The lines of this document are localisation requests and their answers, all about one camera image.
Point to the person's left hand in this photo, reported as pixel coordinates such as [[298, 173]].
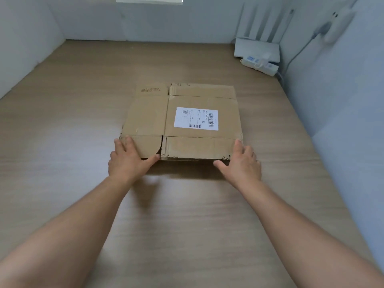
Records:
[[129, 164]]

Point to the person's right hand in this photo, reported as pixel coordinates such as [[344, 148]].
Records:
[[244, 169]]

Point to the stack of cardboard boxes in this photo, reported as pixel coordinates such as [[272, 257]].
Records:
[[195, 160]]

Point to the tuck-flap cardboard box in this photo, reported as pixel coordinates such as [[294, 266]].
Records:
[[150, 116]]

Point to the person's left forearm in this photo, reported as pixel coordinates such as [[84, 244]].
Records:
[[60, 236]]

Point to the person's right forearm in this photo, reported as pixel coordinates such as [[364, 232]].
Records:
[[315, 242]]

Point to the white power strip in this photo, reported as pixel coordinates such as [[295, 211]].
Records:
[[270, 68]]

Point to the white router with antennas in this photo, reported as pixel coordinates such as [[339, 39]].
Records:
[[258, 49]]

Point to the white foam partition board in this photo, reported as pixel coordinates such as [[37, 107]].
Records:
[[24, 41]]

